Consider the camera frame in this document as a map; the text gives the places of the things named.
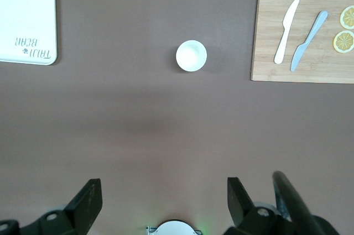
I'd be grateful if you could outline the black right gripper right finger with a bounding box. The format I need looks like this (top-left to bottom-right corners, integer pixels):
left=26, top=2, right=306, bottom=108
left=222, top=177, right=340, bottom=235

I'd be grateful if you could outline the white plastic knife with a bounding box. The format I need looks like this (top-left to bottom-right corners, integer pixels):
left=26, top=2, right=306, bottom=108
left=273, top=0, right=300, bottom=65

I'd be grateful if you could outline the bamboo cutting board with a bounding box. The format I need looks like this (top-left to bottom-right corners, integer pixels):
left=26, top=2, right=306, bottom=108
left=250, top=0, right=354, bottom=84

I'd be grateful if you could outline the white plastic cup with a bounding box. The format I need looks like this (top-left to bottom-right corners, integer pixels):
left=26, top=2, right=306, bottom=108
left=175, top=39, right=208, bottom=72

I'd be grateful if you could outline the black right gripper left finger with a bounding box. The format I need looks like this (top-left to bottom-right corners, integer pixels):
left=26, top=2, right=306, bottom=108
left=0, top=178, right=103, bottom=235

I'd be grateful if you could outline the brown table cover mat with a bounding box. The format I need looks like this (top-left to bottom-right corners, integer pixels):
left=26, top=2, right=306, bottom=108
left=0, top=0, right=354, bottom=235

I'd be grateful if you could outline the cream bear print tray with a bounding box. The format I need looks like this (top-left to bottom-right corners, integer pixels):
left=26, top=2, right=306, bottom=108
left=0, top=0, right=58, bottom=66

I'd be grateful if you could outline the lemon slice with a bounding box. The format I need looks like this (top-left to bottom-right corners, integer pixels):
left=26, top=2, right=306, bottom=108
left=332, top=30, right=354, bottom=54
left=339, top=5, right=354, bottom=30

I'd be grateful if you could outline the grey plastic knife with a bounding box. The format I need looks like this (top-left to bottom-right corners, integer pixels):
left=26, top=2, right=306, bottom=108
left=290, top=10, right=329, bottom=72

